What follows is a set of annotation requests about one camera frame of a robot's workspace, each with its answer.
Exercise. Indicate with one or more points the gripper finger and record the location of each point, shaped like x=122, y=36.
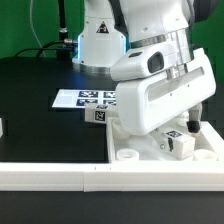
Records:
x=160, y=138
x=194, y=123

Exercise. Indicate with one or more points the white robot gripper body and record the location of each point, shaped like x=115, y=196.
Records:
x=144, y=105

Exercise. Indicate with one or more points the white square tabletop tray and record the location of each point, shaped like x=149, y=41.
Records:
x=124, y=147

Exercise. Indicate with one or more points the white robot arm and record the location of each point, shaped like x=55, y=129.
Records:
x=144, y=46

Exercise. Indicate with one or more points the paper sheet with tags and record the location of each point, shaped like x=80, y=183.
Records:
x=71, y=98

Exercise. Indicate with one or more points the black pole stand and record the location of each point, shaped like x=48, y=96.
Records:
x=63, y=33

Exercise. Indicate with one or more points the green backdrop curtain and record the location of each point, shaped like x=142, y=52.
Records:
x=18, y=18

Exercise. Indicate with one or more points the white left fence piece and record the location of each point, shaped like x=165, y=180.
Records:
x=1, y=127

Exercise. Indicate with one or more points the white front fence bar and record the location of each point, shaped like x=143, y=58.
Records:
x=153, y=176

